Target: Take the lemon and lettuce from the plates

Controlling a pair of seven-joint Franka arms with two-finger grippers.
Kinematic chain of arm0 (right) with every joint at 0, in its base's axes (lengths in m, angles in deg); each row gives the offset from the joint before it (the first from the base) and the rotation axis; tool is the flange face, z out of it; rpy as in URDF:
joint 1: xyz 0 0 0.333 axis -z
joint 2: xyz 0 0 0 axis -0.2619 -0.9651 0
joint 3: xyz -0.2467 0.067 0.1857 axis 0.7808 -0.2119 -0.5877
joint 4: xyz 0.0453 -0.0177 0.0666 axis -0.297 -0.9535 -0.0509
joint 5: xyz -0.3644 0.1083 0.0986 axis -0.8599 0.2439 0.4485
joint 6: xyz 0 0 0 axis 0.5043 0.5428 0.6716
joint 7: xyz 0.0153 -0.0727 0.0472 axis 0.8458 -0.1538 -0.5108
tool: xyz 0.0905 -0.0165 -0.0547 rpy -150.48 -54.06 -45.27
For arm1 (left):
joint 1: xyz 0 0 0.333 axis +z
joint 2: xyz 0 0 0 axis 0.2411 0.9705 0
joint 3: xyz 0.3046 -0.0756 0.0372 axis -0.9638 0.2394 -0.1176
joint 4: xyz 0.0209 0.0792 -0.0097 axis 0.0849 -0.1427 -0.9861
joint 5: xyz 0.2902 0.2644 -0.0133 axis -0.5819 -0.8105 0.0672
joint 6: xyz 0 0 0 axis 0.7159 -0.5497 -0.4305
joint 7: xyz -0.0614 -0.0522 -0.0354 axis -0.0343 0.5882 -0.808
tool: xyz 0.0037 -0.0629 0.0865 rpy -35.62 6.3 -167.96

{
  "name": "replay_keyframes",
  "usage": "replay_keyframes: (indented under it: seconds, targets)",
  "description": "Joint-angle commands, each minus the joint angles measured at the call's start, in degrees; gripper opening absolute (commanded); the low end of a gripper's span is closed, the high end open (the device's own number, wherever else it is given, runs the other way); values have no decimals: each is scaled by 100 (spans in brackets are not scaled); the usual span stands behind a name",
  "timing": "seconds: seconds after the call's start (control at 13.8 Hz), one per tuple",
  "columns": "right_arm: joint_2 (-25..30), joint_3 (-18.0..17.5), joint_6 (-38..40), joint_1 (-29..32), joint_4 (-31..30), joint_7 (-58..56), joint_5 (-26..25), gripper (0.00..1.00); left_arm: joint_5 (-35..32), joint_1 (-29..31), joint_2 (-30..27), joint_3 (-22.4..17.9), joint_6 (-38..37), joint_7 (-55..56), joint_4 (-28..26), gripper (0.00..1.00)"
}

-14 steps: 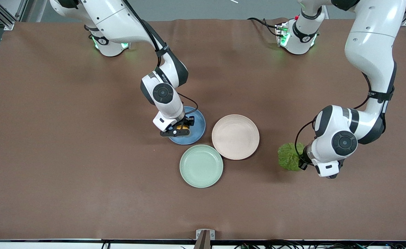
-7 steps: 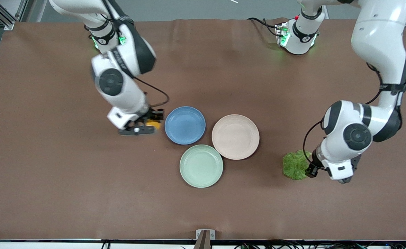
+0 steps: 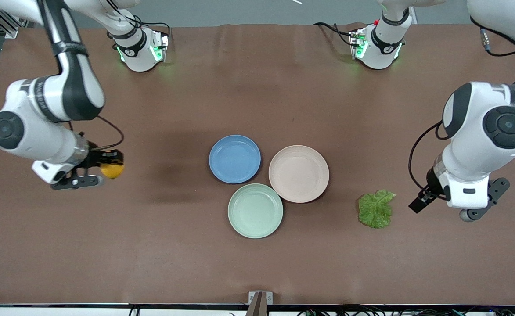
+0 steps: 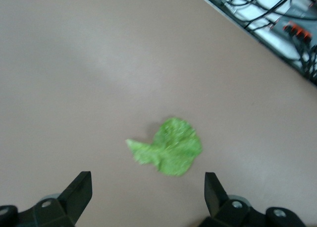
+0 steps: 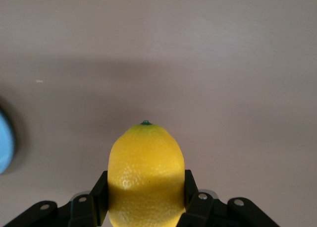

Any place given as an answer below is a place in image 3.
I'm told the yellow lemon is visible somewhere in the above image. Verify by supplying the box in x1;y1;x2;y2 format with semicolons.
101;162;125;180

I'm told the green lettuce leaf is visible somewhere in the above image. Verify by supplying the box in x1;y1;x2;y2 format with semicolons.
357;189;397;229

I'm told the brown table cover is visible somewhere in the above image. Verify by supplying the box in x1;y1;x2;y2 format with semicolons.
0;23;515;306

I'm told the beige plate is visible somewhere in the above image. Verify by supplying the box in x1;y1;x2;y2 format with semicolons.
268;145;330;204

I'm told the blue plate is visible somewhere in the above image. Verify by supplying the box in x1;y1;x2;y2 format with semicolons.
209;134;262;184

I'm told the mint green plate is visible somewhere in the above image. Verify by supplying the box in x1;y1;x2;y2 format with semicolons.
227;183;284;239

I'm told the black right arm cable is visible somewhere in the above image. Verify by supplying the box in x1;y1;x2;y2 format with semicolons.
66;115;125;152

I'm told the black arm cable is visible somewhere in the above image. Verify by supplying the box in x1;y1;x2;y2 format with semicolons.
66;115;125;152
408;15;515;190

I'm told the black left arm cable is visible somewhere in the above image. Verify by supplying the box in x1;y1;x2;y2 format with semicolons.
408;15;515;190

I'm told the black right base cable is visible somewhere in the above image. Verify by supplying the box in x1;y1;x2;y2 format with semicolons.
106;0;171;41

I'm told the black base cable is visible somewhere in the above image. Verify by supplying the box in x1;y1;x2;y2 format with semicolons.
106;0;171;41
313;22;360;47

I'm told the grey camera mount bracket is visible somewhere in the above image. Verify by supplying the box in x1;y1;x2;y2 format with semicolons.
245;291;274;316

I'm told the black left base cable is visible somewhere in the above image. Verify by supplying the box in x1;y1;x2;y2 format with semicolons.
313;22;360;47

